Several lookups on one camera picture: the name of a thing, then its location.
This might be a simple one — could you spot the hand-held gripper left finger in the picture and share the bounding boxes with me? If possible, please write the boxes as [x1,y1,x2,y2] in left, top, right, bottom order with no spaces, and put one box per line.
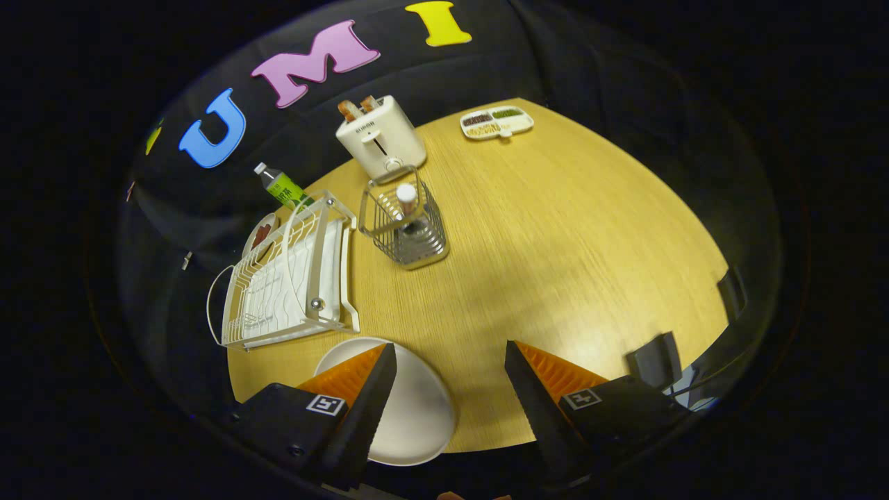
[226,342,398,490]

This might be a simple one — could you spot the white divided snack tray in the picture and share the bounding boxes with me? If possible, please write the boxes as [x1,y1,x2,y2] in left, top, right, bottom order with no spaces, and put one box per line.
[460,106,535,141]

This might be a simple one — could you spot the white wire dish rack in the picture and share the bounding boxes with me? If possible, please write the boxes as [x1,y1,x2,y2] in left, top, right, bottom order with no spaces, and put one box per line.
[206,189,361,351]

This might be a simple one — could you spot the pink plate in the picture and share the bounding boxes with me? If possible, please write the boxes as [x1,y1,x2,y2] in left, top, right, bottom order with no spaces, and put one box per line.
[242,212,282,259]

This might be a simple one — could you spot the green label drink bottle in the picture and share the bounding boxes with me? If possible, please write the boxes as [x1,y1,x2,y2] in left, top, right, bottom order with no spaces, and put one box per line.
[254,162,315,213]

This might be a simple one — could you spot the white plate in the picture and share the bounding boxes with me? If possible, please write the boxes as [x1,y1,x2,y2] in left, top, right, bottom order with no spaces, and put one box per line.
[314,337,456,467]

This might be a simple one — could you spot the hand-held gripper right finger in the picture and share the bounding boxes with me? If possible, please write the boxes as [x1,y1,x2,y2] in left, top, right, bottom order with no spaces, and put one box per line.
[504,340,695,488]

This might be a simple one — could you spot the cream toaster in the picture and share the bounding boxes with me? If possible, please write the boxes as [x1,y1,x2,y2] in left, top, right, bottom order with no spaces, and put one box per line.
[335,95,427,183]

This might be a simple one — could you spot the metal wire basket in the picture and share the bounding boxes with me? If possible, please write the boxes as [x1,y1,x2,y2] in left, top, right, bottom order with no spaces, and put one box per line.
[358,165,451,271]

